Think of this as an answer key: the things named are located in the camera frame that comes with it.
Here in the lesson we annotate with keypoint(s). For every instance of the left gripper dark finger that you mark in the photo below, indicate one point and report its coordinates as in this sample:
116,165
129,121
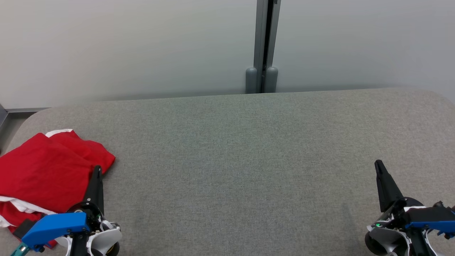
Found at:
95,188

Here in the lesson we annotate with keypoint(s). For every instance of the right gripper body blue shell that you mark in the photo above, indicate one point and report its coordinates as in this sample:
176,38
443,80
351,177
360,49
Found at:
426,226

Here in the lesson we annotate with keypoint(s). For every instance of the left gripper body blue shell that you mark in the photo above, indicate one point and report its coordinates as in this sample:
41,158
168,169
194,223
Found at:
57,225

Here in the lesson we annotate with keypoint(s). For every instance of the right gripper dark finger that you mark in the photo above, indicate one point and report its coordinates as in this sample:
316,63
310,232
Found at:
387,192

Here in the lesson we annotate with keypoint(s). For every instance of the red shorts with white stripe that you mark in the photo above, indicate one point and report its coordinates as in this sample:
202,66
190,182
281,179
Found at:
42,167

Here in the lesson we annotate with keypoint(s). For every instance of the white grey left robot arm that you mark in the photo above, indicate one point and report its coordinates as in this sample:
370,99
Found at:
106,238

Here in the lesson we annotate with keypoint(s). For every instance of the grey fabric upholstered bench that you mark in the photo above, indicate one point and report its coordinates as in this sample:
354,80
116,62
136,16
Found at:
231,160

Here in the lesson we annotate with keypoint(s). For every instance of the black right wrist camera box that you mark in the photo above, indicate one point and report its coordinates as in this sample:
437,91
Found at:
430,214

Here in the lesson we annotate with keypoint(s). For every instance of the grey wall base rail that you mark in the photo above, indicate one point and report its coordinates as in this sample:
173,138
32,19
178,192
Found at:
28,110

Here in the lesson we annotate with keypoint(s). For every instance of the grey metal frame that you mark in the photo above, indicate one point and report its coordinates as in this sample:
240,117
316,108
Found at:
3,117

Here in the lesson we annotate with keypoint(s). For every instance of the grey cylindrical post foot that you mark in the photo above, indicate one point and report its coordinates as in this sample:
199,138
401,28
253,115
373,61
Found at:
272,80
251,81

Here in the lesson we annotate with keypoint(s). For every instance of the grey metal partition post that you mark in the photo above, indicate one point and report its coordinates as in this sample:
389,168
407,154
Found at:
261,35

